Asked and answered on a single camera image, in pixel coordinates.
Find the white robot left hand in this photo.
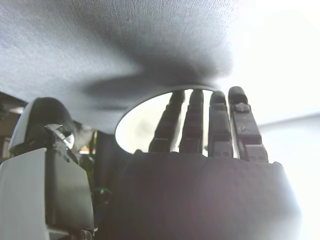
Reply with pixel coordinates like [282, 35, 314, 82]
[0, 86, 302, 240]

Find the white round plate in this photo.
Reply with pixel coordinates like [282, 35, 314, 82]
[114, 83, 219, 158]

